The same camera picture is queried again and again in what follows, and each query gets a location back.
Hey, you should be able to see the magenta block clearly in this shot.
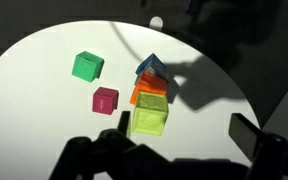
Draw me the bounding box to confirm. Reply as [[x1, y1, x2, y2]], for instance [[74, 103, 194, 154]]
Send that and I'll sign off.
[[92, 86, 120, 116]]

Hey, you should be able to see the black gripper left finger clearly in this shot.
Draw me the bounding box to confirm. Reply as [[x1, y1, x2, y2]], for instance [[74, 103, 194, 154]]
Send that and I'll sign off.
[[49, 110, 172, 180]]

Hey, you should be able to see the grey block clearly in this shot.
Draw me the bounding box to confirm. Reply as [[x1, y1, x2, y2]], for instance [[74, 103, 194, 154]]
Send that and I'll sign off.
[[134, 64, 168, 84]]

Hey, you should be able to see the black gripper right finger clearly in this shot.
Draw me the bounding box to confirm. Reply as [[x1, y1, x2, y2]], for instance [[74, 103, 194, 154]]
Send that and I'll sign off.
[[228, 112, 288, 180]]

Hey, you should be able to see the lime green block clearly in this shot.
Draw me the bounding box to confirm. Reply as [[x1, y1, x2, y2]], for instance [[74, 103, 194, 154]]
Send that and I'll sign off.
[[130, 91, 169, 137]]

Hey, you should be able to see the orange block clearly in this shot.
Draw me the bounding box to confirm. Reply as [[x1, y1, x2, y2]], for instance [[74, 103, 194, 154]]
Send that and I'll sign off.
[[129, 70, 169, 105]]

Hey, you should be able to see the blue block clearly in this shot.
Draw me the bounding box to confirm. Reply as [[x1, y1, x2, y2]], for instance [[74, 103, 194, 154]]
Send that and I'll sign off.
[[135, 52, 169, 79]]

